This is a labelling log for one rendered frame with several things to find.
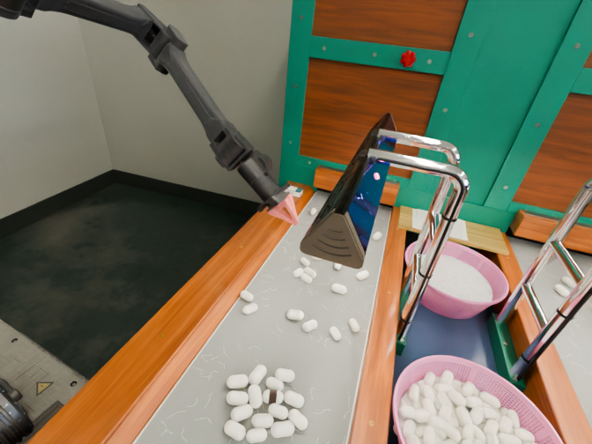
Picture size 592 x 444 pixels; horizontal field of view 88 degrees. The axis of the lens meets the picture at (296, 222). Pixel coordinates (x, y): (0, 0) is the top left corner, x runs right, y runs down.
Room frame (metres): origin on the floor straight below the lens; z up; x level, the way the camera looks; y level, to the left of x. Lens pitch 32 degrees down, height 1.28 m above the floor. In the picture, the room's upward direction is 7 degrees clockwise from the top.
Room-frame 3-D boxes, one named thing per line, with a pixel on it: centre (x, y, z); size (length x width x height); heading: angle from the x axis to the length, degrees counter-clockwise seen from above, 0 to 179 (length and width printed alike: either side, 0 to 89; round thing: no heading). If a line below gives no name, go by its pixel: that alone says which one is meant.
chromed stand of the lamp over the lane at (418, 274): (0.57, -0.21, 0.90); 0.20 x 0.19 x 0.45; 164
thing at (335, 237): (0.60, -0.13, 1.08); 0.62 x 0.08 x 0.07; 164
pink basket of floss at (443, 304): (0.68, -0.45, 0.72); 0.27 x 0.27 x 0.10
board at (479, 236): (0.89, -0.51, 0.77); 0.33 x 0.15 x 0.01; 74
